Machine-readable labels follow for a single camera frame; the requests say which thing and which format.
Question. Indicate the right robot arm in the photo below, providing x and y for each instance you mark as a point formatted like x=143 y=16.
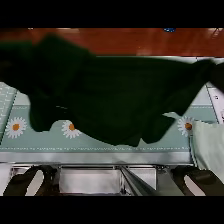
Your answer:
x=200 y=181

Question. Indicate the dark green shirt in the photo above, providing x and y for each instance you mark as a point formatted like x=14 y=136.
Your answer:
x=110 y=96

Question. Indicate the silver frame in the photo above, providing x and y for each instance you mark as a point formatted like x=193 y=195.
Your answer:
x=100 y=180

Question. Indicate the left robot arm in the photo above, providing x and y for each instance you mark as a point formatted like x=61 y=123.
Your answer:
x=23 y=181

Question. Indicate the pale green garment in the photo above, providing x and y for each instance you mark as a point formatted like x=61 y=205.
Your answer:
x=210 y=146

